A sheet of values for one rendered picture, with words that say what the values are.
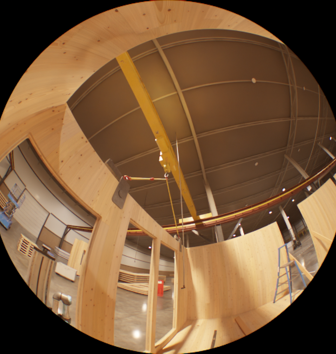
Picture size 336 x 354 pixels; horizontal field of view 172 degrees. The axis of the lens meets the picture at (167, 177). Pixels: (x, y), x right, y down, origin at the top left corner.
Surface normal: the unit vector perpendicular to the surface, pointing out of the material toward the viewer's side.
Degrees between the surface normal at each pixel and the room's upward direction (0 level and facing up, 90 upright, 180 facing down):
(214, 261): 90
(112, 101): 180
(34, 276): 90
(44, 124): 90
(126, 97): 180
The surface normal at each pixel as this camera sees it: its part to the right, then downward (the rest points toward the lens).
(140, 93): -0.04, 0.65
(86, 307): 0.93, -0.26
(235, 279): -0.37, -0.71
